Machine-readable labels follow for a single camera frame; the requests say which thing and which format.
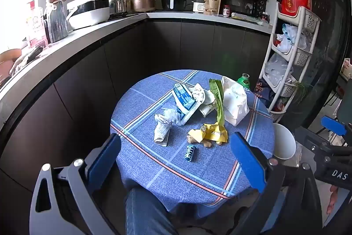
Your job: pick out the small jar with red lid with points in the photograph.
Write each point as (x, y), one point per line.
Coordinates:
(226, 10)

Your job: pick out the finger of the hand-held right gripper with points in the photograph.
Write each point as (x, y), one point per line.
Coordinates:
(310, 138)
(333, 125)

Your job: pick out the white plastic bag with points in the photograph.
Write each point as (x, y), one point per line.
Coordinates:
(277, 67)
(290, 36)

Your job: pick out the yellow snack wrapper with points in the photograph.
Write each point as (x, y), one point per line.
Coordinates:
(214, 134)

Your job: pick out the person's right hand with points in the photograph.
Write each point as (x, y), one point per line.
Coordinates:
(332, 200)

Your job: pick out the large white electric cooker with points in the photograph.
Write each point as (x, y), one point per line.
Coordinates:
(88, 12)

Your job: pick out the white paper wrapper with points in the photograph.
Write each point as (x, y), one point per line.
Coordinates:
(198, 93)

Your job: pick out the blue white food packet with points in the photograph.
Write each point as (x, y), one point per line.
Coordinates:
(184, 100)

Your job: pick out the white waste bin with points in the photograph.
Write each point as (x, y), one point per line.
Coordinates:
(283, 141)

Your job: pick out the green vegetable leaf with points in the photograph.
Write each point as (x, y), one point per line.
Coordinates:
(220, 102)

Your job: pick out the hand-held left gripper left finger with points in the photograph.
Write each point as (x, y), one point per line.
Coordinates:
(106, 158)

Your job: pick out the crumpled clear plastic bag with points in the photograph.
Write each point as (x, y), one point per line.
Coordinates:
(172, 115)

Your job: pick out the green onion stalks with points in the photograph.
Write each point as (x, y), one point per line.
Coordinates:
(302, 87)

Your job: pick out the steel kettle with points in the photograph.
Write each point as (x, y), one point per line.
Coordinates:
(117, 3)

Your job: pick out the ginger piece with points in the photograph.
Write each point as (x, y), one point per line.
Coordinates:
(192, 139)

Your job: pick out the green plastic bottle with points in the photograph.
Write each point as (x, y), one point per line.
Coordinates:
(244, 80)

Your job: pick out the kitchen counter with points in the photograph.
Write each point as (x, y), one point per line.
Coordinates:
(154, 17)

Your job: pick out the white paper cup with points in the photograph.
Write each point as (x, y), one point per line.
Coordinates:
(206, 109)

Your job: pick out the white storage rack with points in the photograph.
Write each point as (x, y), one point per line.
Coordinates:
(310, 20)

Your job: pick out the dark blue shopping bag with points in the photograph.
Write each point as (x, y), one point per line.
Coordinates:
(264, 91)

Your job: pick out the clear bottle with red label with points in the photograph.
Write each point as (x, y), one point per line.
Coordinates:
(35, 25)

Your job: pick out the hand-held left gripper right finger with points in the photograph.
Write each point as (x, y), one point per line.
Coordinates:
(247, 163)

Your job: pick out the small blue can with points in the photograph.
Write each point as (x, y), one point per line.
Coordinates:
(189, 153)

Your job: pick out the grey cloth glove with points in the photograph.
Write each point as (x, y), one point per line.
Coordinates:
(26, 58)

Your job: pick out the person's jeans leg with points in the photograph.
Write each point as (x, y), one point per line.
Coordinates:
(145, 210)

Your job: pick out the black microwave oven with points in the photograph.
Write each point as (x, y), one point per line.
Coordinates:
(242, 2)

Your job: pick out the brown snack pouch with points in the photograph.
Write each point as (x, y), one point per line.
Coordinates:
(212, 1)

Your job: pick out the folded white printed wrapper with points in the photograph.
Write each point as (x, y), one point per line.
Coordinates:
(161, 133)

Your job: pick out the glass jar with red lid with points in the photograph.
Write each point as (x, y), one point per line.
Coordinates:
(56, 23)

